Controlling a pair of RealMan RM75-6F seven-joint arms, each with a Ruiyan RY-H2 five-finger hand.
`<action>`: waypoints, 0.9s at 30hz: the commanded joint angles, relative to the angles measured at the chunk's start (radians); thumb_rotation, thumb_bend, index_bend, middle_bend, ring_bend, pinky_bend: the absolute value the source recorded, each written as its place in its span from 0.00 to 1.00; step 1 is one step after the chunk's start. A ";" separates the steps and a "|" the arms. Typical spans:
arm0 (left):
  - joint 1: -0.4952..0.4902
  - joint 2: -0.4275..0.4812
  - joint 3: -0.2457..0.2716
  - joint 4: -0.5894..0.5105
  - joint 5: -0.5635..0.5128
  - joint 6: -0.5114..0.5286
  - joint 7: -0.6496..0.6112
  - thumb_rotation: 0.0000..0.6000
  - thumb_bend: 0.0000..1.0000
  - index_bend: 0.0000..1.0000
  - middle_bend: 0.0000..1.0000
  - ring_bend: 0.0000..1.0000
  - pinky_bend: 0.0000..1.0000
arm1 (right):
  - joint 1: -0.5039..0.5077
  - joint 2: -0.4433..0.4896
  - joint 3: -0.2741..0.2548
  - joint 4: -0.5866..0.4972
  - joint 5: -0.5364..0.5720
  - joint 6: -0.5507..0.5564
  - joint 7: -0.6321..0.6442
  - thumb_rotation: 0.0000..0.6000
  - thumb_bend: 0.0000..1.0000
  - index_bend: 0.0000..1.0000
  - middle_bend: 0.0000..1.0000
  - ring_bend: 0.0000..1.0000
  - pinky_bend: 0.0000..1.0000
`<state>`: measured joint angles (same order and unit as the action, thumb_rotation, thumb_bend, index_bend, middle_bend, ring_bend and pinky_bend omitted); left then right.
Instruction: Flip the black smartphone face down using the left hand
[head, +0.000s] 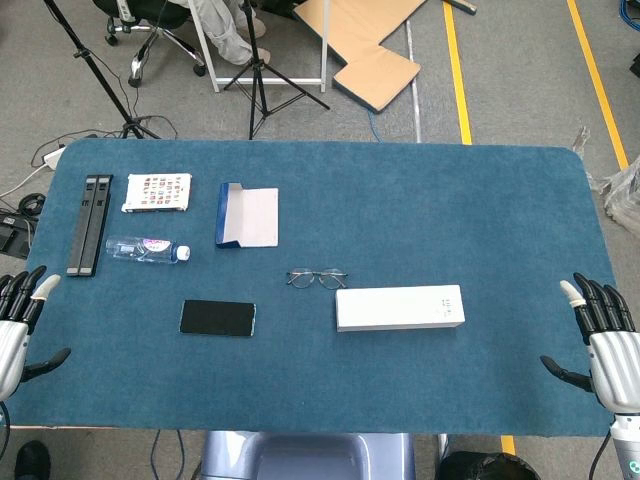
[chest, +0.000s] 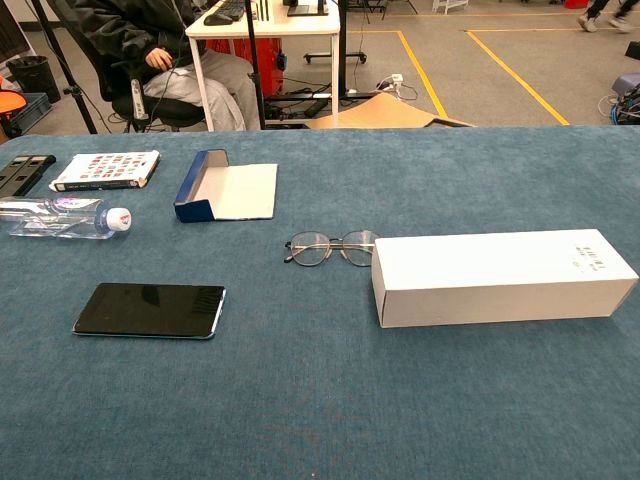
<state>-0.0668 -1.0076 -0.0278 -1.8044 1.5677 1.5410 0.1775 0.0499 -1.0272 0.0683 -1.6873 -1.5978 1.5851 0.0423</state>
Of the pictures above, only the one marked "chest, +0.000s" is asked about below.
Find smartphone black screen teal back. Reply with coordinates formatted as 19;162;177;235
72;282;227;339

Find open blue glasses case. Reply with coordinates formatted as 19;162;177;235
173;148;279;224

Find thin metal round eyeglasses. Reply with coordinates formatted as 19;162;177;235
284;229;379;269

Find brown cardboard sheet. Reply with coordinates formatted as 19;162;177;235
302;92;476;130

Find black vertical stand pole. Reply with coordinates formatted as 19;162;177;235
243;0;267;131

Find long white cardboard box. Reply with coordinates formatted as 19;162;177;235
370;228;640;329

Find black wheeled stand base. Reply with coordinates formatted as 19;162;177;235
303;49;369;66

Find red cabinet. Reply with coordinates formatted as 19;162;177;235
205;35;287;99

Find black office chair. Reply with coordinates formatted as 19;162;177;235
49;0;207;134

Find white desk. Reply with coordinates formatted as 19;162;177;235
185;0;342;132

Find white book with coloured squares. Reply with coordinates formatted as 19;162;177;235
48;149;162;193

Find black monitor stand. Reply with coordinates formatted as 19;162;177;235
286;0;330;18

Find black keyboard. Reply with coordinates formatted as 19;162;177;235
217;0;261;21

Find clear plastic water bottle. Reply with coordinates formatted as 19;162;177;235
0;196;133;241

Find seated person in black jacket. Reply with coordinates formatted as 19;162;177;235
74;0;262;132

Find black plastic holder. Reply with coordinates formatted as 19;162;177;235
0;154;57;197

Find black tripod leg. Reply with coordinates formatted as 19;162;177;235
29;0;99;135

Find blue plastic crate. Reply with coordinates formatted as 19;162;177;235
9;92;54;134

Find black trash bin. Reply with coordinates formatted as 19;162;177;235
6;55;62;104

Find orange object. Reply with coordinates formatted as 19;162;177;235
0;77;28;122

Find walking person legs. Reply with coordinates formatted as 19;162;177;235
577;0;636;34

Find tangled cables bundle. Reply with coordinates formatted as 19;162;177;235
597;92;640;126

